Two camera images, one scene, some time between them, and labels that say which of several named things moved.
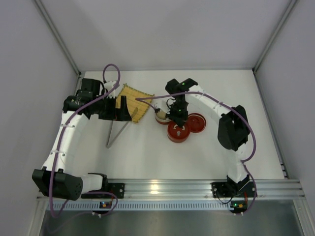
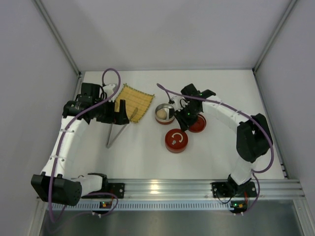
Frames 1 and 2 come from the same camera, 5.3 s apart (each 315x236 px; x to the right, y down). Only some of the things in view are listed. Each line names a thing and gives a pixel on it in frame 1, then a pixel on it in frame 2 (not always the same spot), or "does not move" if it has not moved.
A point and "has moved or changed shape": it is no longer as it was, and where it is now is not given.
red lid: [197, 122] does not move
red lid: [177, 134] has moved or changed shape
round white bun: [161, 114] does not move
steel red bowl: [163, 121] does not move
